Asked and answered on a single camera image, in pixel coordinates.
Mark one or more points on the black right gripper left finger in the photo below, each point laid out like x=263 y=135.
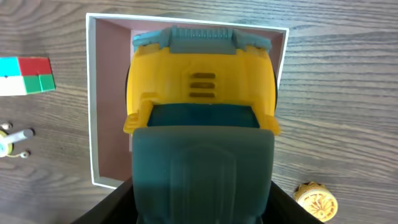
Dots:
x=118 y=207

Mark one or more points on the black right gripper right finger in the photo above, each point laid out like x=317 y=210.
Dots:
x=282 y=209

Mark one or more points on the yellow wheel-shaped toy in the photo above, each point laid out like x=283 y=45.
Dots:
x=317 y=200

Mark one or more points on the grey and yellow toy truck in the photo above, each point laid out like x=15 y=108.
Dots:
x=200 y=112

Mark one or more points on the small rattle drum toy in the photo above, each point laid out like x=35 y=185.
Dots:
x=8 y=141

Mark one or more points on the multicolour puzzle cube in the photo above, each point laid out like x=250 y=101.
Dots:
x=26 y=76

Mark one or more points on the white box with pink interior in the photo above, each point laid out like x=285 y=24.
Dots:
x=109 y=51

